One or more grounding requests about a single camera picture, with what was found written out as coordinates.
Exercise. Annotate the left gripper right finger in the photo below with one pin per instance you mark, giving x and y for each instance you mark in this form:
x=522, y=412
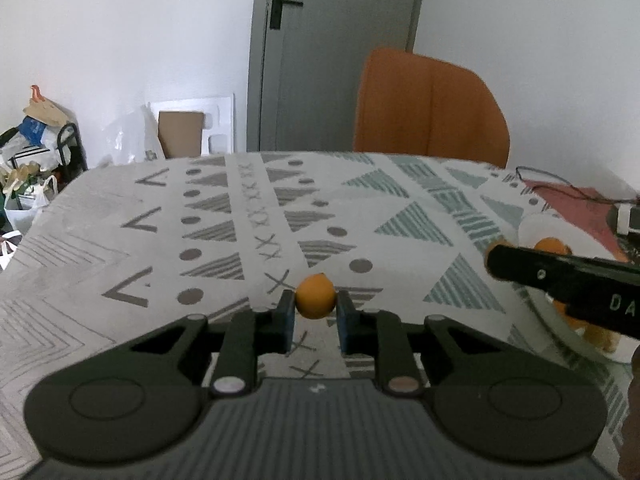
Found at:
x=382, y=336

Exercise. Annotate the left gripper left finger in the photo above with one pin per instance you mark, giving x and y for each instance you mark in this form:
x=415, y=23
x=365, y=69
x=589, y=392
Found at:
x=249, y=335

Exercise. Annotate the large orange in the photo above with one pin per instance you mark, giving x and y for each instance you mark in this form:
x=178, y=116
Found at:
x=600, y=338

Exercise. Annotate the medium orange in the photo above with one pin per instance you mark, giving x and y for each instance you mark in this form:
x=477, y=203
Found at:
x=553, y=245

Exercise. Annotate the small orange back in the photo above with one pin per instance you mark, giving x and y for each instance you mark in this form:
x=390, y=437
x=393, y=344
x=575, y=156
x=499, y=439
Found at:
x=315, y=297

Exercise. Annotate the red orange mat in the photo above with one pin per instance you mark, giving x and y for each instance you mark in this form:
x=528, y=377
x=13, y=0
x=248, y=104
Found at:
x=586, y=208

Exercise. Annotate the white round plate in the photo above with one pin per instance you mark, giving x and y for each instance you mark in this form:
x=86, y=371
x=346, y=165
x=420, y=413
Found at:
x=538, y=226

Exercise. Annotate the patterned white tablecloth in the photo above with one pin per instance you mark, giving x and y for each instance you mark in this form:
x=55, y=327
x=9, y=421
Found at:
x=125, y=249

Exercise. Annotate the white foam board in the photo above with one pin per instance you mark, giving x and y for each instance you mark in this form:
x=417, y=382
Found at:
x=218, y=126

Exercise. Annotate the brown cardboard box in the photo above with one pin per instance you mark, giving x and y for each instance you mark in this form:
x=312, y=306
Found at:
x=180, y=133

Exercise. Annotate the orange chair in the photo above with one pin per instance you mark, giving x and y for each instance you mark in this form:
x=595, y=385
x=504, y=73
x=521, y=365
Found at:
x=415, y=105

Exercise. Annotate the pile of bags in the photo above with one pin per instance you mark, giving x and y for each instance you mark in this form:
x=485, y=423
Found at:
x=39, y=157

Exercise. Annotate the grey door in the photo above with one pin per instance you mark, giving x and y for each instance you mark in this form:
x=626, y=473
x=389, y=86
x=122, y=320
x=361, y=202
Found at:
x=303, y=79

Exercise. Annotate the black door handle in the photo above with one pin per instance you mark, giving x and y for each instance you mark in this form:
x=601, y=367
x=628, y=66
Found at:
x=277, y=6

